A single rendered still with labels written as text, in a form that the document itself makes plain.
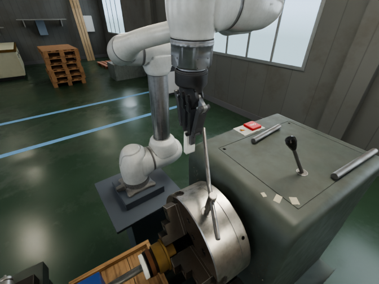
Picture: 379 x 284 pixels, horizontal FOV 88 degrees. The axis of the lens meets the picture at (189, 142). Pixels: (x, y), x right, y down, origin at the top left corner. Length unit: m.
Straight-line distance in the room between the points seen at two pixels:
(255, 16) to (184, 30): 0.16
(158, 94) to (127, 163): 0.41
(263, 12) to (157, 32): 0.31
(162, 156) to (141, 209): 0.33
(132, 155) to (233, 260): 0.73
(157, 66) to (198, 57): 0.55
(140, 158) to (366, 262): 2.01
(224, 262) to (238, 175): 0.26
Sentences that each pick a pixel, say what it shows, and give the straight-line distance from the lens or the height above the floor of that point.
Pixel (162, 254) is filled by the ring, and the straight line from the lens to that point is 0.66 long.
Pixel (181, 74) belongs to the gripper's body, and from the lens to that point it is 0.44.
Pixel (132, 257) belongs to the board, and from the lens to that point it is 0.94.
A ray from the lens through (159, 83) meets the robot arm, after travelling 1.00.
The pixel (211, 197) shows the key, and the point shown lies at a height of 1.32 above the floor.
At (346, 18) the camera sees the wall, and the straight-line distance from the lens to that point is 3.18.
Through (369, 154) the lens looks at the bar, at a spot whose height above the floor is 1.28.
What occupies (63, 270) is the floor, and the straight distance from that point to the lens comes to 2.11.
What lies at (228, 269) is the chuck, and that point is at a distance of 0.64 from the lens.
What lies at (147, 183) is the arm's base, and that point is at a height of 0.83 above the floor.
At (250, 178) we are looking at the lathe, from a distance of 0.67.
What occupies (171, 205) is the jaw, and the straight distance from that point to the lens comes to 0.65.
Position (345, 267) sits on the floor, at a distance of 2.24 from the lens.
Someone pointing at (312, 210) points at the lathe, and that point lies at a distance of 0.66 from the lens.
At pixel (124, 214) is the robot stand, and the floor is 0.75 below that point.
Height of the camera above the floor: 1.70
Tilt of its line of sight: 33 degrees down
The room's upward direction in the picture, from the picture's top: straight up
